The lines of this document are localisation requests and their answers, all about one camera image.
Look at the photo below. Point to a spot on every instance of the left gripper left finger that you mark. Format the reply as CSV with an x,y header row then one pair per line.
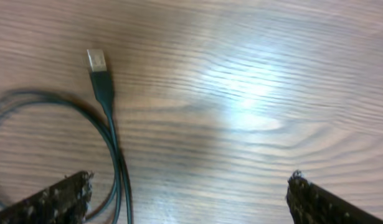
x,y
65,202

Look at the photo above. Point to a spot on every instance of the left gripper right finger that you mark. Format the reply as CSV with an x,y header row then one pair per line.
x,y
311,204

